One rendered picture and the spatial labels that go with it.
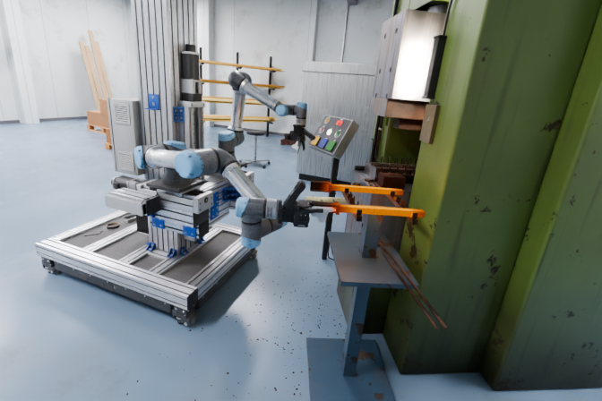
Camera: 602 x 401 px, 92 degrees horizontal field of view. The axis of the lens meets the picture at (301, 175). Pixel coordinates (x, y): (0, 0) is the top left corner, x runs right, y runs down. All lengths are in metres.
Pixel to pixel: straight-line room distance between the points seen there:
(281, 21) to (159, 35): 7.23
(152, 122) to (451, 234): 1.73
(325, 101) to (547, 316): 3.40
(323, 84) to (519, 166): 3.22
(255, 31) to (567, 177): 8.54
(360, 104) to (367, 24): 4.37
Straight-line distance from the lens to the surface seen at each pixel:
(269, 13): 9.20
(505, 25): 1.38
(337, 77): 4.27
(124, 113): 2.08
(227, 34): 9.76
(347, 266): 1.25
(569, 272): 1.78
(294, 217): 1.08
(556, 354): 2.07
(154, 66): 1.95
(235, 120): 2.18
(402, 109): 1.63
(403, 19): 1.60
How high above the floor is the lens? 1.37
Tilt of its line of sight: 16 degrees down
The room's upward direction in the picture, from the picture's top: 5 degrees clockwise
